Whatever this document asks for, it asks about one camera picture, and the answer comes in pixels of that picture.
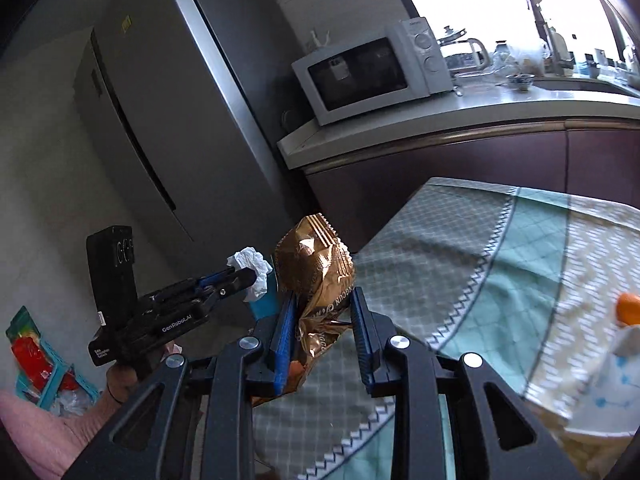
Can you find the chrome kitchen faucet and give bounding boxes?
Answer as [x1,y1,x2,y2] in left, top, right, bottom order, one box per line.
[526,0,575,76]

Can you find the colourful package on floor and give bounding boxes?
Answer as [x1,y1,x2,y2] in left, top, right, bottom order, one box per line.
[6,306,100,417]

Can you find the black camera box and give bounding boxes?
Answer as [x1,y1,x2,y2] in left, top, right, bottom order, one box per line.
[86,226,138,318]

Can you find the glass electric kettle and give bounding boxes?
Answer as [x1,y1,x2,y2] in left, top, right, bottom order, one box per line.
[437,25,491,76]

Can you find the teal plastic trash bin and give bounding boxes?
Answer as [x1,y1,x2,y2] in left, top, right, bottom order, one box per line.
[250,271,281,321]

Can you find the white tissue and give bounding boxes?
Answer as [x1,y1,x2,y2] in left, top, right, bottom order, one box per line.
[227,247,272,302]

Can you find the patterned green beige tablecloth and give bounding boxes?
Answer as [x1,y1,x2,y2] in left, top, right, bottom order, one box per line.
[254,178,639,479]

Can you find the grey refrigerator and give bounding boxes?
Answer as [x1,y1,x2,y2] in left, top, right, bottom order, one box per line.
[74,0,314,276]

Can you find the small patterned bowl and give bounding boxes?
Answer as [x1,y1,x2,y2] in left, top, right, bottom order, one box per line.
[506,73,535,92]

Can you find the gold foil snack bag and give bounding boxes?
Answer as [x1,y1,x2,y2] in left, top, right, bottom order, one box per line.
[253,214,356,406]

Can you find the white microwave oven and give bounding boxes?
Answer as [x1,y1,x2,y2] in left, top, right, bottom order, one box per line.
[292,16,454,126]

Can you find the maroon kitchen counter cabinet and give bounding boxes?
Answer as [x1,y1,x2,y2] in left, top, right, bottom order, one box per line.
[275,79,640,256]

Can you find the person's left hand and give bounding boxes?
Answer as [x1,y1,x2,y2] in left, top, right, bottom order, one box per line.
[62,364,139,474]

